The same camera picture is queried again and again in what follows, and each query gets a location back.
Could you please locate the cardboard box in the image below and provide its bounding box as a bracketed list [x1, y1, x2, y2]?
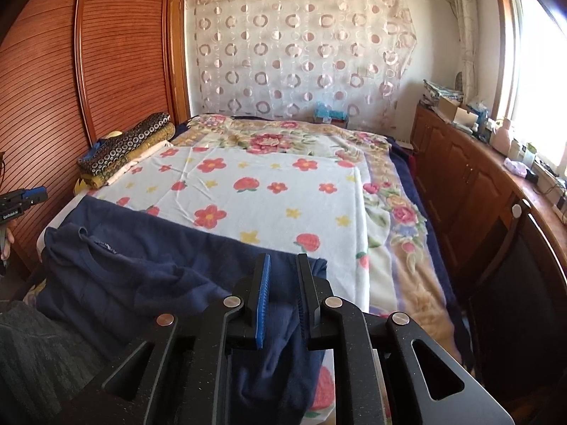
[436, 96, 479, 127]

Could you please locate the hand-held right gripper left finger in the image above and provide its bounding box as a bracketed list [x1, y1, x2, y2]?
[57, 254, 272, 425]

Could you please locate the blue folded cloth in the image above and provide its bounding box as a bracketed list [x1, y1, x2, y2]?
[84, 141, 111, 160]

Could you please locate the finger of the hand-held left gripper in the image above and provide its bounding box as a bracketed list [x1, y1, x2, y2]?
[23, 185, 49, 208]

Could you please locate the pink bottle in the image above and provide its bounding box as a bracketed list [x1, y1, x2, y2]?
[491, 117, 515, 151]

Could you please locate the cream folded cloth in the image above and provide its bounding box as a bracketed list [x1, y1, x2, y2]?
[106, 141, 173, 187]

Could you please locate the window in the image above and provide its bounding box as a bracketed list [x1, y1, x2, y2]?
[492, 0, 567, 151]

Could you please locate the white flower print sheet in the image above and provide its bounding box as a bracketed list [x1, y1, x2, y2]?
[73, 142, 373, 421]

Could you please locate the navy printed t-shirt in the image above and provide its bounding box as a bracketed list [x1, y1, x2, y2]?
[35, 197, 331, 425]

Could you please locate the floral bed blanket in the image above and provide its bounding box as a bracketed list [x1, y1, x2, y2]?
[170, 113, 472, 364]

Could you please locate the blue tissue box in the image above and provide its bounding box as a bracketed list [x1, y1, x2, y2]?
[314, 103, 348, 125]

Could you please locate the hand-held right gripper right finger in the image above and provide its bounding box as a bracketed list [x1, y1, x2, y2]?
[296, 253, 515, 425]

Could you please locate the stack of folded fabrics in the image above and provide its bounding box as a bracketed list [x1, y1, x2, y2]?
[422, 80, 465, 100]

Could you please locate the wooden window cabinet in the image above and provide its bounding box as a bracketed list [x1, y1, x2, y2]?
[410, 104, 567, 293]

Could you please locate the person's leg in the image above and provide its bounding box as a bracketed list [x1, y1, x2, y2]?
[0, 299, 116, 425]

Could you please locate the folded dark patterned fabric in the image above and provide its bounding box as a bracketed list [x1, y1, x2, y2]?
[80, 124, 175, 187]

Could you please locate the dark chair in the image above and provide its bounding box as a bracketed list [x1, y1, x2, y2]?
[465, 199, 567, 408]

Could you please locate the sheer circle patterned curtain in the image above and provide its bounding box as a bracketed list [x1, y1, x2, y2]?
[185, 0, 419, 127]

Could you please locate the wooden slatted wardrobe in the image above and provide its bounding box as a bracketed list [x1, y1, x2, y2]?
[0, 0, 191, 284]

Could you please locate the white window curtain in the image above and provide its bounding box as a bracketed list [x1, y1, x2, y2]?
[448, 0, 481, 98]

